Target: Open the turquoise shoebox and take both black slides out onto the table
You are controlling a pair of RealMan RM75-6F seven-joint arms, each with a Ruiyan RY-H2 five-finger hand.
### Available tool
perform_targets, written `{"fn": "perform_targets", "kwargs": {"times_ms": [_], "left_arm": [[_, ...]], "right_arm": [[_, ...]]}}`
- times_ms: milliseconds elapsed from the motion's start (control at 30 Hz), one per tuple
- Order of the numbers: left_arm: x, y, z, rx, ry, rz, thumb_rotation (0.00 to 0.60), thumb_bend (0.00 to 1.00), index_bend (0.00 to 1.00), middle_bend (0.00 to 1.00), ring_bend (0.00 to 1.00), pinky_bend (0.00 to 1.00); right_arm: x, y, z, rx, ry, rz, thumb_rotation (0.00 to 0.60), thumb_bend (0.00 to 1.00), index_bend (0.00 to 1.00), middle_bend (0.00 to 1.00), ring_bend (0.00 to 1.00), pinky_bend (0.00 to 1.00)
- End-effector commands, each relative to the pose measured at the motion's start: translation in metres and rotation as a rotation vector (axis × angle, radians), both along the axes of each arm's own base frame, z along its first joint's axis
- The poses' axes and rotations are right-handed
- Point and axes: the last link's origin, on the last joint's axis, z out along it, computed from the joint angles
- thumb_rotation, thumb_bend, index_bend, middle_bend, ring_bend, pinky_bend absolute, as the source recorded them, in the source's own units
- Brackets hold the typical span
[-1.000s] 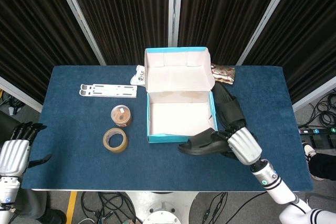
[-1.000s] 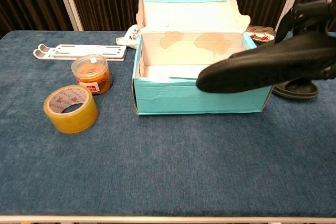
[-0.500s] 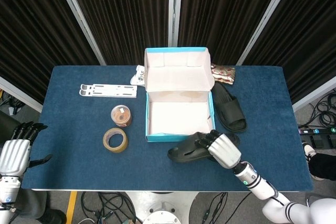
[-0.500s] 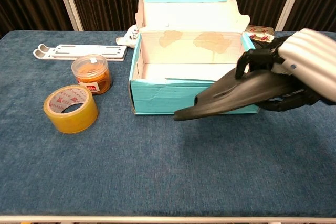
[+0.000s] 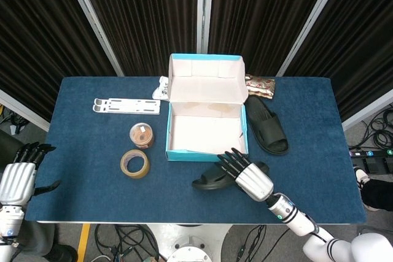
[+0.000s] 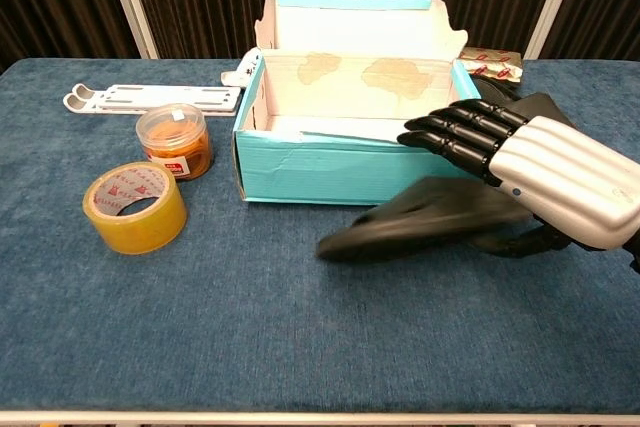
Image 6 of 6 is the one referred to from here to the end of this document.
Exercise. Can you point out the white plastic folding stand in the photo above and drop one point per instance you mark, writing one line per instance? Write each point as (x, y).
(150, 97)

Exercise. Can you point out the yellow packing tape roll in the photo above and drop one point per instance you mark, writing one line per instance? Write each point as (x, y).
(145, 234)

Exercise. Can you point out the blue fabric table cover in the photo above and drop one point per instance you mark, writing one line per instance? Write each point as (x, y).
(300, 322)

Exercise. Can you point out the white partition frame post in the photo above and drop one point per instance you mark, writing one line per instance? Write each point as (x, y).
(552, 2)
(130, 2)

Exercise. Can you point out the white printed snack bag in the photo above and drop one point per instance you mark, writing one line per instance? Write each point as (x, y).
(245, 74)

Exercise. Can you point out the gold red-print packet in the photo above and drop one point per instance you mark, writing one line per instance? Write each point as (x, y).
(492, 64)

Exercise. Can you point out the black slipper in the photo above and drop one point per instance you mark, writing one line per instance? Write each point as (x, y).
(542, 104)
(415, 222)

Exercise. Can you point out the clear jar of rubber bands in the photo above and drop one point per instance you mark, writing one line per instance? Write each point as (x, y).
(175, 147)

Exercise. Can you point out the light blue shoe box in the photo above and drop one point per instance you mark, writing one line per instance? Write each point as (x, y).
(310, 177)

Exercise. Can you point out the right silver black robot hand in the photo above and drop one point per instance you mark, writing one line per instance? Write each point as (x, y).
(565, 182)

